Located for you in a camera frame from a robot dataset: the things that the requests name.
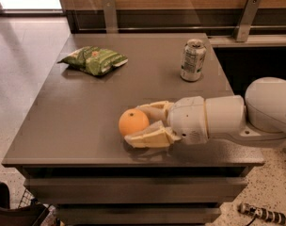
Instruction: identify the metal bracket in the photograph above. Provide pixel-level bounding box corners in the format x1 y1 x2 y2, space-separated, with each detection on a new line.
102 0 119 33
234 0 262 42

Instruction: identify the green jalapeno chip bag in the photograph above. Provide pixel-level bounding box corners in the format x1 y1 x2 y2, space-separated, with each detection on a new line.
59 46 128 76

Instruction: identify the grey drawer cabinet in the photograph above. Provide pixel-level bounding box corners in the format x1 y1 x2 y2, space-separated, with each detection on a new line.
3 34 264 226

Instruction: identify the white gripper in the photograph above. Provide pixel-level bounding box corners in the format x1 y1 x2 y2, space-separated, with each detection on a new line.
124 96 208 148

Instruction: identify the left metal bracket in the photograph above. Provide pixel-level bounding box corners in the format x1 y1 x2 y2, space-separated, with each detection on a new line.
102 0 119 33

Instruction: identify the orange fruit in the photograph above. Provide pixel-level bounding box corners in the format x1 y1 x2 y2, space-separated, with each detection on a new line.
119 109 150 137

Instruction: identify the black striped tool on floor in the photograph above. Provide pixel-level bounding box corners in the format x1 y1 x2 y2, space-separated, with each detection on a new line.
237 202 286 225

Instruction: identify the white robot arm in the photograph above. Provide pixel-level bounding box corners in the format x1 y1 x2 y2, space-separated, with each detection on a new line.
124 77 286 148

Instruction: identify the right metal bracket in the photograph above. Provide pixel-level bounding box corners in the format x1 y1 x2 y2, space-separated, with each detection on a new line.
234 0 262 42

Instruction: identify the silver soda can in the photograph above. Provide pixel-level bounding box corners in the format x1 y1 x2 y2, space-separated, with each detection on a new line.
181 39 206 82

